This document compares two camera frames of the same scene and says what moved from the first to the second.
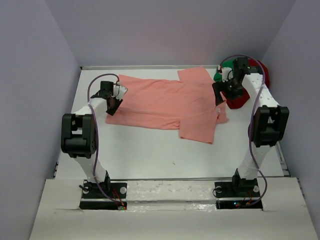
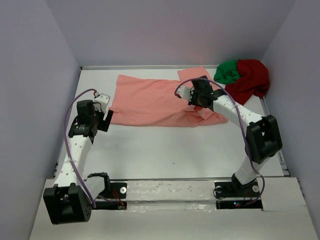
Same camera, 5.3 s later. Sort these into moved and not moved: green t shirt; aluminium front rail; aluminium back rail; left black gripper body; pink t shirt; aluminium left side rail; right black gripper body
Moved: pink t shirt; right black gripper body; left black gripper body
Not moved: aluminium left side rail; aluminium front rail; green t shirt; aluminium back rail
